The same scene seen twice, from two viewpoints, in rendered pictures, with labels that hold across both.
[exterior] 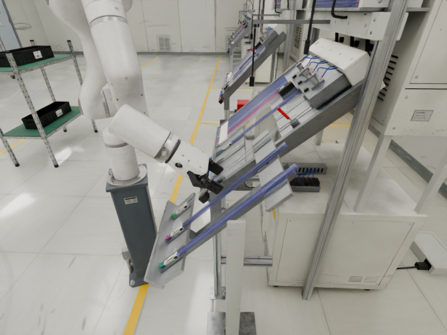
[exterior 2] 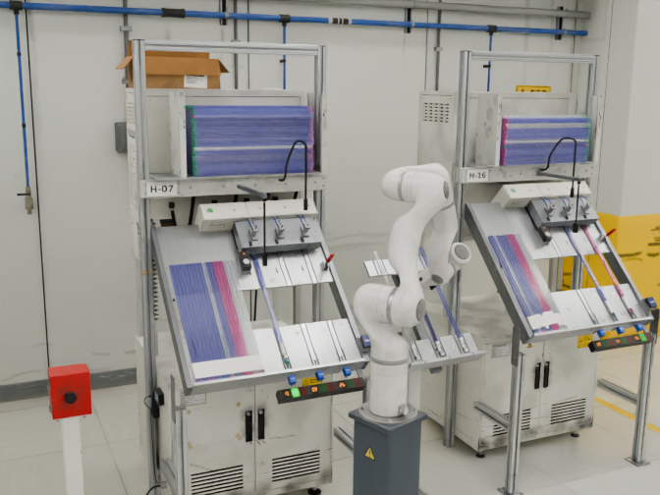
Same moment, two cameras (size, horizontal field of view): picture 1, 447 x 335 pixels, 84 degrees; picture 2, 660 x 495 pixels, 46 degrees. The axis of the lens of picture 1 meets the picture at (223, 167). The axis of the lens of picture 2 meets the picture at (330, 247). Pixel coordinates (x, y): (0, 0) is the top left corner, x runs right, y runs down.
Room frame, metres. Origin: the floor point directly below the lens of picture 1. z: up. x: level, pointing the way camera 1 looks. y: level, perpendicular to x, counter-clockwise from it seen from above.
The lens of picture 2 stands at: (2.25, 2.50, 1.74)
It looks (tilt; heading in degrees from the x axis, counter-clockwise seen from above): 12 degrees down; 243
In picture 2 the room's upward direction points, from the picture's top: 1 degrees clockwise
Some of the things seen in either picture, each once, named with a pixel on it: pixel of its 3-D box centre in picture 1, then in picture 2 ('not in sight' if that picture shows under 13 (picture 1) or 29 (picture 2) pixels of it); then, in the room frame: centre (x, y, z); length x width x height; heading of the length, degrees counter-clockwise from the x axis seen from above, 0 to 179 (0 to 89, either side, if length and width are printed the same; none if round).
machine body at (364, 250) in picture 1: (316, 212); (231, 413); (1.17, -0.59, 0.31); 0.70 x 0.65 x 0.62; 178
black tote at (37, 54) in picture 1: (25, 55); not in sight; (2.63, 1.93, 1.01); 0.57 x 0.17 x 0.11; 178
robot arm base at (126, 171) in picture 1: (123, 159); (388, 386); (1.00, 0.47, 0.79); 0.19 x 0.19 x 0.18
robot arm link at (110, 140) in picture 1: (120, 114); (381, 321); (1.02, 0.44, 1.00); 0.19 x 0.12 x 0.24; 122
